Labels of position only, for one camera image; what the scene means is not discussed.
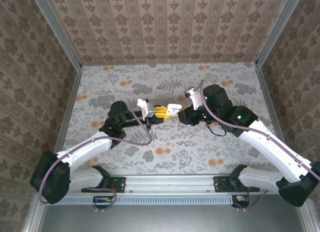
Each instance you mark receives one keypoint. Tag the aluminium table back rail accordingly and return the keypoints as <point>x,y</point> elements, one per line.
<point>170,63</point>

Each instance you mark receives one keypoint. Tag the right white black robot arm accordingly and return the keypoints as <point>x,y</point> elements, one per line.
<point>270,146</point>

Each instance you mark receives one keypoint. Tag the floral patterned table cover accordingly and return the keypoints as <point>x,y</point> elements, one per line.
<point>175,146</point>

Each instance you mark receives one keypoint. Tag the grey sheet metal panel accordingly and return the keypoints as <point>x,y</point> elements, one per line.
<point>170,219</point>

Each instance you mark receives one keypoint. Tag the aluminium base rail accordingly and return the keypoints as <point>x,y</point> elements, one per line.
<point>170,184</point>

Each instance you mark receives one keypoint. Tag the white earbud charging case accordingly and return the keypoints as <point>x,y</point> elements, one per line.
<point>174,107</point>

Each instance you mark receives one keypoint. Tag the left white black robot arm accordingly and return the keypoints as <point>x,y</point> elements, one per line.
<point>82,149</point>

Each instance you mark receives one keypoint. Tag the aluminium table side rail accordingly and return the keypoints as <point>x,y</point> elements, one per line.
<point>68,106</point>
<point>271,104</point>

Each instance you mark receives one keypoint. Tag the small electronics board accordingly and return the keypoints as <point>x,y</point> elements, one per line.
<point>241,199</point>
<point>103,200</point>

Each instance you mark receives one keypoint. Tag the aluminium corner post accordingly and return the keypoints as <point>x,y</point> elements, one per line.
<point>59,31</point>
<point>278,29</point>

